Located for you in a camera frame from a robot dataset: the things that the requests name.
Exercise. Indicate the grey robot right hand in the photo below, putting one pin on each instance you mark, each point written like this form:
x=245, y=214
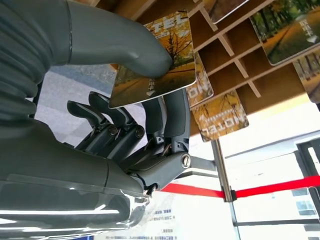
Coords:
x=62, y=165

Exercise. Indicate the clear plastic hand cover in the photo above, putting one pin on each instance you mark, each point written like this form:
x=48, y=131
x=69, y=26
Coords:
x=62, y=212

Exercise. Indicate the wooden card rack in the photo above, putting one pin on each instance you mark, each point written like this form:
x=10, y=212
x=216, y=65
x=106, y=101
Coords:
x=225, y=56

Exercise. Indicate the red barrier belt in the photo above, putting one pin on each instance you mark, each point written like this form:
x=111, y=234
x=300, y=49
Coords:
x=275, y=187
x=192, y=190

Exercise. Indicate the chrome stanchion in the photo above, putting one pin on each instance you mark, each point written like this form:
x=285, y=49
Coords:
x=221, y=165

